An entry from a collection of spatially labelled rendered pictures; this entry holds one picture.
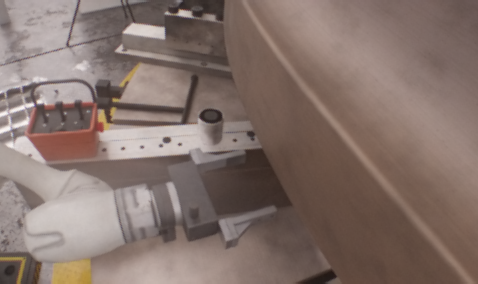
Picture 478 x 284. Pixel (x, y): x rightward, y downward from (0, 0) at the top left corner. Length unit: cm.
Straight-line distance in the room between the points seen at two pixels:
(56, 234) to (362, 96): 54
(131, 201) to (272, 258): 84
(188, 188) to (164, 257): 73
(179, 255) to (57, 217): 78
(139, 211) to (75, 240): 10
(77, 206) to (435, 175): 53
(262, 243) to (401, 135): 87
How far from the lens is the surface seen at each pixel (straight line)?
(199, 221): 52
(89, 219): 52
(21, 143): 120
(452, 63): 55
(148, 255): 127
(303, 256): 131
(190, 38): 193
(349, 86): 61
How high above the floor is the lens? 145
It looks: 45 degrees down
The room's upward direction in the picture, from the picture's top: 9 degrees clockwise
